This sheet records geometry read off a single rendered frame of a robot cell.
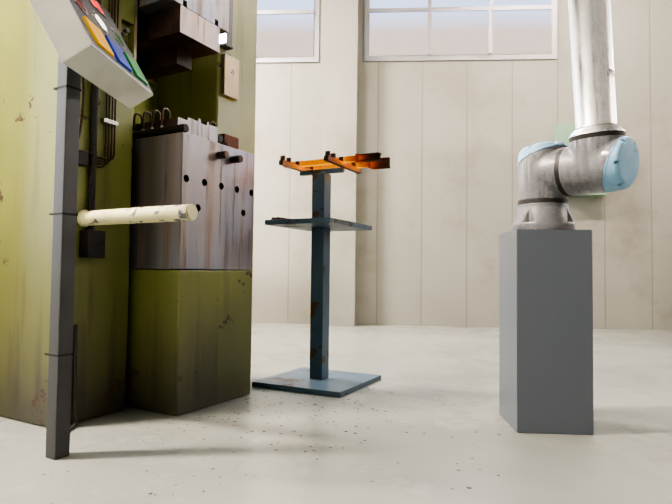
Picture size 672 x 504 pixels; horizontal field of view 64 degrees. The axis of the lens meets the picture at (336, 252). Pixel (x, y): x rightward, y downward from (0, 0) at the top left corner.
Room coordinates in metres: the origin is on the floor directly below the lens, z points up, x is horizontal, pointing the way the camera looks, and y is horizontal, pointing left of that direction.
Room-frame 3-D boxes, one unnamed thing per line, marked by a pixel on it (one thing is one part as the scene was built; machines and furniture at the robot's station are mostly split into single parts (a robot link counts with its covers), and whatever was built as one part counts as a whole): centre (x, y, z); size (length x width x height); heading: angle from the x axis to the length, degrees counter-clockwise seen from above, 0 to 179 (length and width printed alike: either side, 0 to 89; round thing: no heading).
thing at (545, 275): (1.71, -0.65, 0.30); 0.22 x 0.22 x 0.60; 86
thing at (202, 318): (2.04, 0.65, 0.23); 0.56 x 0.38 x 0.47; 61
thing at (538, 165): (1.71, -0.66, 0.79); 0.17 x 0.15 x 0.18; 39
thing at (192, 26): (1.99, 0.67, 1.32); 0.42 x 0.20 x 0.10; 61
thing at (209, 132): (1.99, 0.67, 0.96); 0.42 x 0.20 x 0.09; 61
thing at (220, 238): (2.04, 0.65, 0.69); 0.56 x 0.38 x 0.45; 61
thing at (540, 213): (1.71, -0.65, 0.65); 0.19 x 0.19 x 0.10
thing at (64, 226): (1.36, 0.68, 0.54); 0.04 x 0.04 x 1.08; 61
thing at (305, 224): (2.30, 0.06, 0.66); 0.40 x 0.30 x 0.02; 153
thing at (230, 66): (2.23, 0.45, 1.27); 0.09 x 0.02 x 0.17; 151
